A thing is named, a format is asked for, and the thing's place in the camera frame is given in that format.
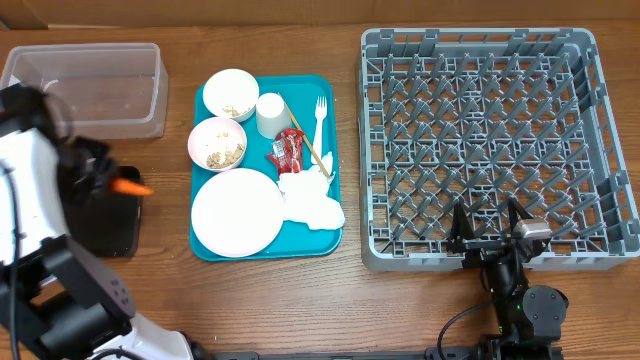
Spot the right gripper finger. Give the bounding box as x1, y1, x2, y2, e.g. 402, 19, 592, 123
449, 202, 475, 241
507, 197, 533, 230

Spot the orange carrot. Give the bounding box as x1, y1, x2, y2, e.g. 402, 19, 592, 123
110, 178, 154, 196

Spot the pink bowl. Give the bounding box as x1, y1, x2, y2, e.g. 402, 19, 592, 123
187, 117, 248, 173

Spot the white bowl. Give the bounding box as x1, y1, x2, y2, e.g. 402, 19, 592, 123
202, 68, 260, 123

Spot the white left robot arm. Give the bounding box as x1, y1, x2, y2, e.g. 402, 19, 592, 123
1, 84, 206, 359

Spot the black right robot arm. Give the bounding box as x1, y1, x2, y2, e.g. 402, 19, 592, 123
436, 198, 569, 360

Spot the black waste tray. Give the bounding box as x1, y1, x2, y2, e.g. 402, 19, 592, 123
57, 170, 142, 258

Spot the grey dishwasher rack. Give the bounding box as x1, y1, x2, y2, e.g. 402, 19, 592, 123
358, 28, 639, 271

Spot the clear plastic bin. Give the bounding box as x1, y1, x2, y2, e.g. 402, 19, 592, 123
1, 43, 169, 140

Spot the pink plate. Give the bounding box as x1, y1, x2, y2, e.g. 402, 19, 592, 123
191, 168, 284, 258

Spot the crumpled white tissue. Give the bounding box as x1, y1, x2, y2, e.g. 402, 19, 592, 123
277, 164, 346, 230

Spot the white plastic fork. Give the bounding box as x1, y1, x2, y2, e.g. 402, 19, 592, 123
312, 96, 328, 158

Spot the red snack wrapper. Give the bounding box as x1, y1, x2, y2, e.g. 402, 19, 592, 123
266, 128, 304, 175

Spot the white upside-down cup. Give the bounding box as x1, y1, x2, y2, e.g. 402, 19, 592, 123
256, 93, 292, 139

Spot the wooden chopstick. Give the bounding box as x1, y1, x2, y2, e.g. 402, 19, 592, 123
283, 97, 331, 179

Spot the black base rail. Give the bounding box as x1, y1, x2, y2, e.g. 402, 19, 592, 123
210, 346, 564, 360

